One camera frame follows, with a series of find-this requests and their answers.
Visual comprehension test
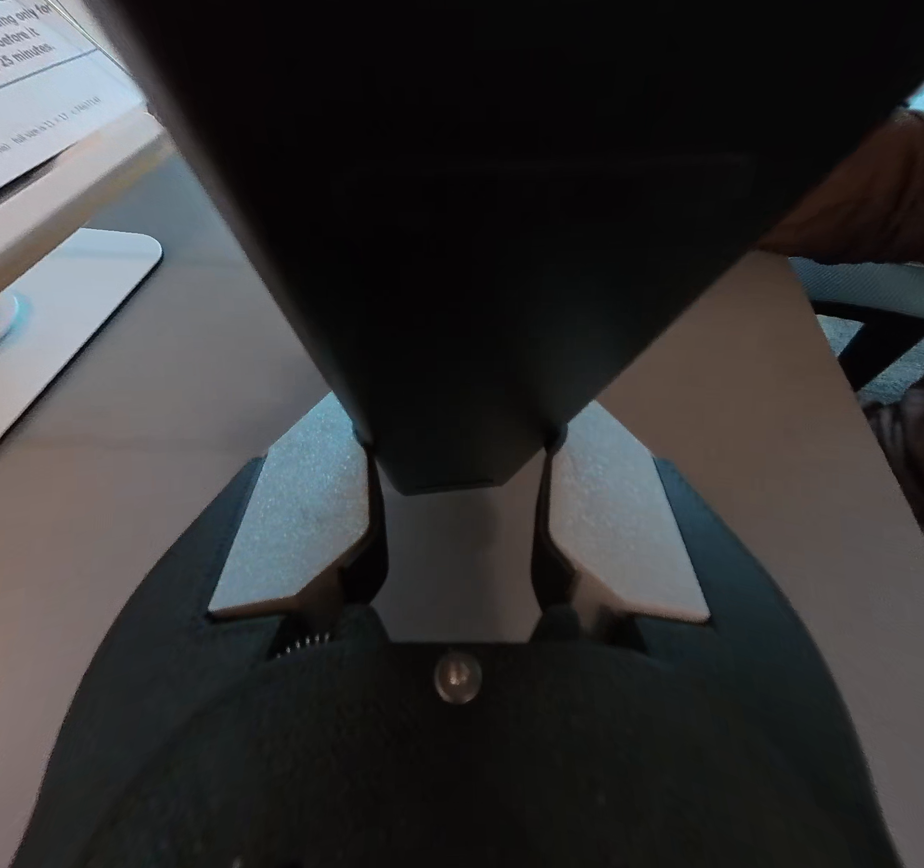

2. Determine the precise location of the grey mesh chair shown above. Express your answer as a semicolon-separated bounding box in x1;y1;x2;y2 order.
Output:
790;258;924;392

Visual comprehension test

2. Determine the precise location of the instruction sheet on stand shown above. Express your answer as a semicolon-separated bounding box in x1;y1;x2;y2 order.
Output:
0;104;174;291

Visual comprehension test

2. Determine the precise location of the black multi-port usb hub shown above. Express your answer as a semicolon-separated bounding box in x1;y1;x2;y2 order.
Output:
94;0;924;497

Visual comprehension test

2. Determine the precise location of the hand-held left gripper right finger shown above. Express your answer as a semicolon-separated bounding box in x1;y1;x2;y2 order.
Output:
530;402;712;623

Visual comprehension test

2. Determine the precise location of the printed instruction sheet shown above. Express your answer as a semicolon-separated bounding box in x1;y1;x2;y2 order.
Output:
0;0;145;186

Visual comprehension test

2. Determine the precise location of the person's right forearm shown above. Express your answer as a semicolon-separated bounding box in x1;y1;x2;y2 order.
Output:
754;108;924;266

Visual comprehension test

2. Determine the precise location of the white display stand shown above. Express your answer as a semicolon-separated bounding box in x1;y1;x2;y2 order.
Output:
0;227;163;439

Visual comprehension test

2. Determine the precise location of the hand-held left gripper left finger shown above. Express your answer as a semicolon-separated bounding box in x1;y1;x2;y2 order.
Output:
207;391;391;621

